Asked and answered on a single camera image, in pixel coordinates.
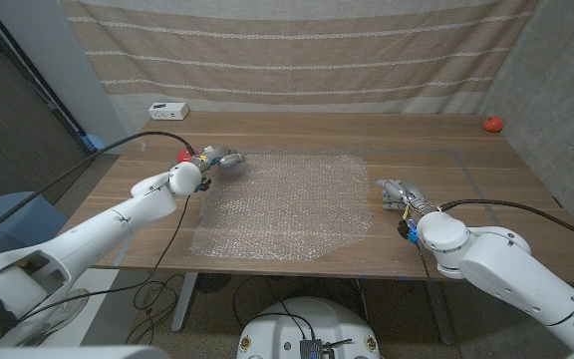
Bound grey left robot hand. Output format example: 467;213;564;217
194;145;245;175

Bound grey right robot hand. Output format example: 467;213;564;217
375;178;440;216

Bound clear bubble wrap sheet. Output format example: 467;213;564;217
189;152;374;262

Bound small orange-red tomato toy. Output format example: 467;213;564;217
482;115;504;134

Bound grey table leg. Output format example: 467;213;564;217
425;279;456;346
170;271;199;333

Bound black round floor disc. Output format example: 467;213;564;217
195;272;232;294

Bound beige striped backdrop cloth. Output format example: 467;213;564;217
59;0;540;116

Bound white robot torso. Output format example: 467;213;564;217
235;296;382;359

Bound white floor mat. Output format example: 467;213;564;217
42;267;122;348

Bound grey electronics module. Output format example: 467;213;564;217
299;338;336;359

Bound blue upholstered seat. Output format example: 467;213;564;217
0;191;69;265

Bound dark grey door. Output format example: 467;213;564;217
0;9;94;205

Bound white sneaker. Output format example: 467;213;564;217
22;287;92;345

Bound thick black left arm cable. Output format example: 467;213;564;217
0;131;198;249

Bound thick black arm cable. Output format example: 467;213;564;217
437;197;574;250
0;131;198;249

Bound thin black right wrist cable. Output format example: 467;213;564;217
414;238;465;359

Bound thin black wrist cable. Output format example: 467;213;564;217
414;238;465;359
15;193;192;323

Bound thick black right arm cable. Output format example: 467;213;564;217
437;197;574;250

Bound thin black left wrist cable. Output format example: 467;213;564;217
15;193;192;323

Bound black floor cable loops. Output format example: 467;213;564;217
127;273;203;345

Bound black torso cable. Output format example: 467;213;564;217
231;275;318;343

